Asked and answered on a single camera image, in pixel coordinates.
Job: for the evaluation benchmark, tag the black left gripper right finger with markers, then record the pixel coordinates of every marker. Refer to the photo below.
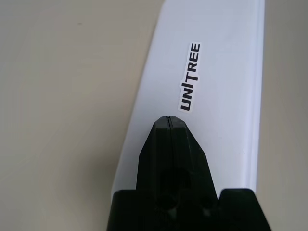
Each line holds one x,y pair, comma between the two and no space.
190,154

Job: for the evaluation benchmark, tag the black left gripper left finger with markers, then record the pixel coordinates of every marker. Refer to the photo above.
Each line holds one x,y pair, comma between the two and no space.
156,149

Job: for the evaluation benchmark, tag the white plastic pencil case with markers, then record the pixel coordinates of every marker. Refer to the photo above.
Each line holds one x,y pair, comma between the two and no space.
221,72

